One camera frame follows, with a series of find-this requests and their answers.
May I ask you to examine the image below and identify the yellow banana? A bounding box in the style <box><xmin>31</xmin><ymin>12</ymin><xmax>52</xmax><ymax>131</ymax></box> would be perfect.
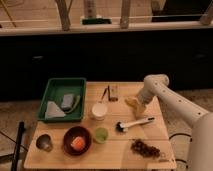
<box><xmin>125</xmin><ymin>98</ymin><xmax>137</xmax><ymax>108</ymax></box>

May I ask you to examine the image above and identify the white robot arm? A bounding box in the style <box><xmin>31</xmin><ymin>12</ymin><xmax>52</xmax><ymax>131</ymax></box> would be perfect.
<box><xmin>136</xmin><ymin>74</ymin><xmax>213</xmax><ymax>171</ymax></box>

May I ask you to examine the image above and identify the white cup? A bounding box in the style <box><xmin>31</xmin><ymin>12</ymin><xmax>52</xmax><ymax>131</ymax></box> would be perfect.
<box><xmin>91</xmin><ymin>103</ymin><xmax>107</xmax><ymax>120</ymax></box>

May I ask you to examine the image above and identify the green plastic cup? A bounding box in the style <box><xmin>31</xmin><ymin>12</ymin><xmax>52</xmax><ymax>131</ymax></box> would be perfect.
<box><xmin>94</xmin><ymin>127</ymin><xmax>108</xmax><ymax>144</ymax></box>

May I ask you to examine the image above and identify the metal cup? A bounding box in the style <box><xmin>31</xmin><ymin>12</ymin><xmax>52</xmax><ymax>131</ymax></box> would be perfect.
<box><xmin>36</xmin><ymin>134</ymin><xmax>53</xmax><ymax>152</ymax></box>

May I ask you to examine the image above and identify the white dish brush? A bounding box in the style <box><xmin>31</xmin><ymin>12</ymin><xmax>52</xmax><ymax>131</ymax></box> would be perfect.
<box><xmin>116</xmin><ymin>117</ymin><xmax>155</xmax><ymax>132</ymax></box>

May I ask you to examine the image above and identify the small wooden block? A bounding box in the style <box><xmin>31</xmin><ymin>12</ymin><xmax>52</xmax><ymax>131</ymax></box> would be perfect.
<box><xmin>110</xmin><ymin>85</ymin><xmax>118</xmax><ymax>101</ymax></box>

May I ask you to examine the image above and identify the brown grape bunch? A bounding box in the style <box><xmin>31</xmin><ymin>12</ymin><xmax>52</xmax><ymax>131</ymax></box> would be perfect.
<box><xmin>131</xmin><ymin>139</ymin><xmax>160</xmax><ymax>158</ymax></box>

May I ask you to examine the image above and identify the small thin utensil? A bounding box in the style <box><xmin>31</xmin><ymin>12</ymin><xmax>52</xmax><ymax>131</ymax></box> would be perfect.
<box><xmin>100</xmin><ymin>87</ymin><xmax>108</xmax><ymax>103</ymax></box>

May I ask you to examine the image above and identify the green bean pod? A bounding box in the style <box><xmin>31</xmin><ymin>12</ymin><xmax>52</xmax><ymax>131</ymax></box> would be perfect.
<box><xmin>65</xmin><ymin>95</ymin><xmax>81</xmax><ymax>114</ymax></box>

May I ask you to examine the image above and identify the dark red bowl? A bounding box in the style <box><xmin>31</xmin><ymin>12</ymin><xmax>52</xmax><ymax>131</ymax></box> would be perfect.
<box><xmin>63</xmin><ymin>126</ymin><xmax>91</xmax><ymax>156</ymax></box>

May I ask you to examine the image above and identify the orange carrot piece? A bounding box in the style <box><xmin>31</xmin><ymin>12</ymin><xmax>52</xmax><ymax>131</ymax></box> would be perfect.
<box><xmin>71</xmin><ymin>136</ymin><xmax>85</xmax><ymax>151</ymax></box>

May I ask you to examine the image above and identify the green plastic tray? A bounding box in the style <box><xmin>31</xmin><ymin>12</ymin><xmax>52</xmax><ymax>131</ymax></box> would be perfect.
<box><xmin>38</xmin><ymin>78</ymin><xmax>86</xmax><ymax>122</ymax></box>

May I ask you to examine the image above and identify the white triangular cloth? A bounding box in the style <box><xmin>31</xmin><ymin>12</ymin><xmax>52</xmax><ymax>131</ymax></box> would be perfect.
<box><xmin>45</xmin><ymin>101</ymin><xmax>65</xmax><ymax>119</ymax></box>

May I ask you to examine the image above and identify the black pole stand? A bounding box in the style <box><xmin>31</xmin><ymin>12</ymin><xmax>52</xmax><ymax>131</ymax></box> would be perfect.
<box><xmin>11</xmin><ymin>121</ymin><xmax>25</xmax><ymax>171</ymax></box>

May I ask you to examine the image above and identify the black floor cable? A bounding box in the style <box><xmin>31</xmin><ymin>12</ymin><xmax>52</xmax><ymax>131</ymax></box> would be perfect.
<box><xmin>168</xmin><ymin>132</ymin><xmax>191</xmax><ymax>168</ymax></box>

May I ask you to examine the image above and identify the green base white post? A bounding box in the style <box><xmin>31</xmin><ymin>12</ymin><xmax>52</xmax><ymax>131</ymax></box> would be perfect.
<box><xmin>82</xmin><ymin>0</ymin><xmax>111</xmax><ymax>25</ymax></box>

